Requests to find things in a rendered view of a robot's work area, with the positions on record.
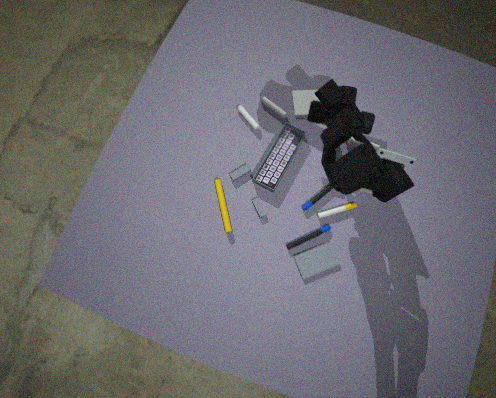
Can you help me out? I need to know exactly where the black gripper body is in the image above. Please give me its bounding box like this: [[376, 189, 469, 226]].
[[307, 101, 375, 134]]

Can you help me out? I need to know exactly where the black marker with blue cap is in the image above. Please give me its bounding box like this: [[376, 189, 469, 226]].
[[286, 225, 332, 250], [302, 184, 333, 211]]

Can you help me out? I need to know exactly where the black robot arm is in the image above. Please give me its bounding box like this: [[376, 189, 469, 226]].
[[314, 79, 414, 203]]

